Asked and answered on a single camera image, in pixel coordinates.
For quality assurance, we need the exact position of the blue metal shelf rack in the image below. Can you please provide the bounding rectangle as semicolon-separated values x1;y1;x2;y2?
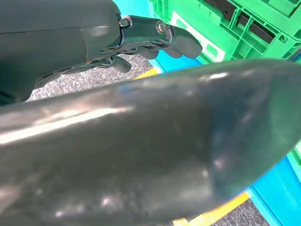
112;0;301;226

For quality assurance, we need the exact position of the green folded plastic crate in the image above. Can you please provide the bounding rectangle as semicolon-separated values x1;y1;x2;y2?
150;0;301;65

